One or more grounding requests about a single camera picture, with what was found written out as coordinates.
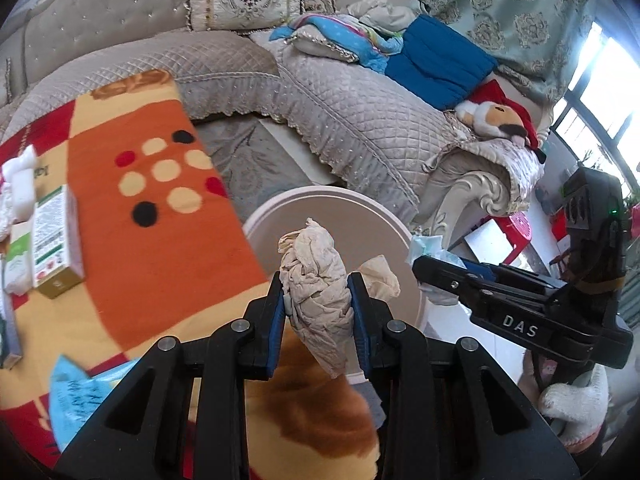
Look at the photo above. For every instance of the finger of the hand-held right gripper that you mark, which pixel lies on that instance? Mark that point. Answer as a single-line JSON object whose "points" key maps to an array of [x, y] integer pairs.
{"points": [[440, 275], [480, 268]]}

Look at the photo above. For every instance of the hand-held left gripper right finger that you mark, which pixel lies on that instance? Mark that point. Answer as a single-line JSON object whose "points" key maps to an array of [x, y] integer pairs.
{"points": [[359, 320]]}

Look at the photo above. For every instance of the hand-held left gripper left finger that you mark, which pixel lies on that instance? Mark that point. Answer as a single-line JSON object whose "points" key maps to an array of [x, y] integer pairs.
{"points": [[276, 320]]}

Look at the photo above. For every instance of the white green milk carton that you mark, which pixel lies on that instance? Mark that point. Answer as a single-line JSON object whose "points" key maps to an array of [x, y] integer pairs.
{"points": [[55, 240]]}

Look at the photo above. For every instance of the person's right hand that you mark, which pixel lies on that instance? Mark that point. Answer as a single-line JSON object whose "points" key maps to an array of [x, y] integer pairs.
{"points": [[575, 400]]}

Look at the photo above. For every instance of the white flat board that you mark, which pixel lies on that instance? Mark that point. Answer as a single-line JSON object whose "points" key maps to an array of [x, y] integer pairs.
{"points": [[487, 242]]}

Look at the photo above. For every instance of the small crumpled beige tissue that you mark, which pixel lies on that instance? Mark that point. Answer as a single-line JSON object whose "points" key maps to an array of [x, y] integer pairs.
{"points": [[380, 277]]}

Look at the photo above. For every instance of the red plastic stool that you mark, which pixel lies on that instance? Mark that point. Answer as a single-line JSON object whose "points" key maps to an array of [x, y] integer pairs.
{"points": [[515, 232]]}

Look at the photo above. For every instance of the red box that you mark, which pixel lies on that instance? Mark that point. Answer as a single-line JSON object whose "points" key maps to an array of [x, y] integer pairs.
{"points": [[559, 225]]}

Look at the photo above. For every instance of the orange printed blanket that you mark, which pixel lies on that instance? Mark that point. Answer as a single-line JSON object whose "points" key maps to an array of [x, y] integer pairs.
{"points": [[150, 240]]}

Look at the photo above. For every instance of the plush toy with red hat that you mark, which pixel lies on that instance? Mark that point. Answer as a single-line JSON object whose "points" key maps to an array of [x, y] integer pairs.
{"points": [[495, 115]]}

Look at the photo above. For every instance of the grey patterned rug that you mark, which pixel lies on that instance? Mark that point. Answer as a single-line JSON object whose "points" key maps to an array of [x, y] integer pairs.
{"points": [[250, 160]]}

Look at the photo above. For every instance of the beige quilted sofa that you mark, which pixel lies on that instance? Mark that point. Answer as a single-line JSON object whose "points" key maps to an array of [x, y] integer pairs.
{"points": [[350, 110]]}

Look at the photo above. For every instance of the window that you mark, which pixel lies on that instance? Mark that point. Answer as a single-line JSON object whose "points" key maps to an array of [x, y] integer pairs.
{"points": [[600, 100]]}

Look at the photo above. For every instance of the blue quilted cushion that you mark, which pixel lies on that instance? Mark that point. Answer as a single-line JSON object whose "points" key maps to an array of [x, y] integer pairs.
{"points": [[440, 65]]}

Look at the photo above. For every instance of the light blue paper sheet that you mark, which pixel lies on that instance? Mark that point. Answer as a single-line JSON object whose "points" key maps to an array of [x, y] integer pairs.
{"points": [[75, 395]]}

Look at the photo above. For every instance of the green patterned curtain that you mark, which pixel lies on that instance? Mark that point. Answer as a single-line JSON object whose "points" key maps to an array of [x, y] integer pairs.
{"points": [[525, 20]]}

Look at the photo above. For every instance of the colourful striped cloth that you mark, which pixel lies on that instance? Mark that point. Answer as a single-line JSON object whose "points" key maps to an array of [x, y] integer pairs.
{"points": [[340, 35]]}

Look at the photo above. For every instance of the small white green carton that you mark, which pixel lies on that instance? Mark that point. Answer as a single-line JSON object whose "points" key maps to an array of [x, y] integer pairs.
{"points": [[17, 265]]}

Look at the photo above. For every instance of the beige crumpled garment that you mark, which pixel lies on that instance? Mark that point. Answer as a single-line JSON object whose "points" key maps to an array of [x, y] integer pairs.
{"points": [[380, 12]]}

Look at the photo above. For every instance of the long narrow box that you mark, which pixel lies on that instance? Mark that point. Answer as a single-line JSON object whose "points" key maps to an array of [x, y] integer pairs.
{"points": [[7, 335]]}

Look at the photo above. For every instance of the white foam block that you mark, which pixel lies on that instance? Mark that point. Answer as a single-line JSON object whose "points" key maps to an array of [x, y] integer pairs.
{"points": [[22, 180]]}

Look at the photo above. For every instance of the small patterned cushion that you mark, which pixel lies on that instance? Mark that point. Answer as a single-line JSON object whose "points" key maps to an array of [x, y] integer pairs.
{"points": [[320, 1]]}

